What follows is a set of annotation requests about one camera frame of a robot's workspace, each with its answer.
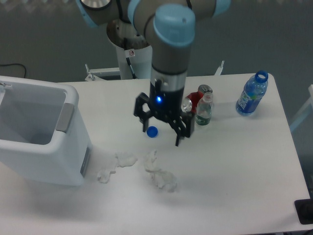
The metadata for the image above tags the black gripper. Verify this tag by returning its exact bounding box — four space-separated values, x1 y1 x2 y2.
134 84 195 146

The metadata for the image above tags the white trash can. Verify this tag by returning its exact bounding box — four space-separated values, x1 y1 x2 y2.
0 76 92 186

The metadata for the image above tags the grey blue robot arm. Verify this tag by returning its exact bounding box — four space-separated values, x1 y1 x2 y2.
77 0 231 141

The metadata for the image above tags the crushed red soda can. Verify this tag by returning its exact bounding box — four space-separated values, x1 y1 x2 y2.
181 84 213 114

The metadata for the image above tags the blue bottle cap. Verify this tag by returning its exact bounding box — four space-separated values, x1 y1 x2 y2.
146 126 158 138

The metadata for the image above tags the clear bottle green label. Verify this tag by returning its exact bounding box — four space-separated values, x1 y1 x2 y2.
195 92 214 126

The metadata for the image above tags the crumpled white tissue left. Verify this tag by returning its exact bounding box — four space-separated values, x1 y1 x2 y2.
97 152 138 184

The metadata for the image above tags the crumpled white tissue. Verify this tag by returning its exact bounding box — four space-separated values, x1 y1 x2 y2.
97 152 138 184
144 150 178 192

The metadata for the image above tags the crumpled white tissue right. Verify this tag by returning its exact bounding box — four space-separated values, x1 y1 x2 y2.
144 150 178 192

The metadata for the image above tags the blue plastic bottle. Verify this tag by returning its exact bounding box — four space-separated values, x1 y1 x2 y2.
236 70 268 116

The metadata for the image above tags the white chair part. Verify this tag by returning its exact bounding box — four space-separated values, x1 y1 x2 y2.
289 84 313 133

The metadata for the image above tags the black device at edge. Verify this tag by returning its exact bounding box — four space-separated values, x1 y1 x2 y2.
294 199 313 225

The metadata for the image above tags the black cable on pedestal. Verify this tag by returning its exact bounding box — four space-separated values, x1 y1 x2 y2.
123 38 137 80

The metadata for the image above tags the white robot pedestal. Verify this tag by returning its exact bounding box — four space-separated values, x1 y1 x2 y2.
107 19 152 80

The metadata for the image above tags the white frame bracket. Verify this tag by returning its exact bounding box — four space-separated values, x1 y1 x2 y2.
85 64 121 81

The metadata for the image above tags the black floor cable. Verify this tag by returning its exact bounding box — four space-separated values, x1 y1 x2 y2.
0 63 27 77

